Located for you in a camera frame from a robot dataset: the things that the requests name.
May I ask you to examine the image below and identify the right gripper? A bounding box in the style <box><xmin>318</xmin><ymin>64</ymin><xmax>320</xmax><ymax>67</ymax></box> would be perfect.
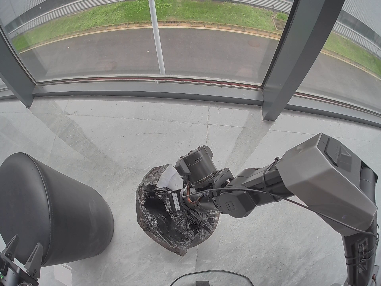
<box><xmin>168</xmin><ymin>186</ymin><xmax>222</xmax><ymax>214</ymax></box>

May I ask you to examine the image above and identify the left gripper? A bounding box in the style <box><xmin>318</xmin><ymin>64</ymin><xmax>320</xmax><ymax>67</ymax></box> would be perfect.
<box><xmin>0</xmin><ymin>235</ymin><xmax>44</xmax><ymax>286</ymax></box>

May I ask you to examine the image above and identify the black plastic bag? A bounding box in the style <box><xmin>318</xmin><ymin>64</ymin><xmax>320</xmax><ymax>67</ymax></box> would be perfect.
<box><xmin>136</xmin><ymin>165</ymin><xmax>222</xmax><ymax>256</ymax></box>

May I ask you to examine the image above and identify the clear printed wrapper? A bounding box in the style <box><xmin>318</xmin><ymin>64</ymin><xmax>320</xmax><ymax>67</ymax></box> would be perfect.
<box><xmin>157</xmin><ymin>165</ymin><xmax>186</xmax><ymax>190</ymax></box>

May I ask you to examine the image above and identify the dark grey round chair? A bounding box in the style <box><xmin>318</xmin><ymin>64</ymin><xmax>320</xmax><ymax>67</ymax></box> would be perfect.
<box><xmin>0</xmin><ymin>152</ymin><xmax>115</xmax><ymax>268</ymax></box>

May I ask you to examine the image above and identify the window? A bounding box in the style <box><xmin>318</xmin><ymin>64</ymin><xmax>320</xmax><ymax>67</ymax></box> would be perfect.
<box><xmin>0</xmin><ymin>0</ymin><xmax>381</xmax><ymax>122</ymax></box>

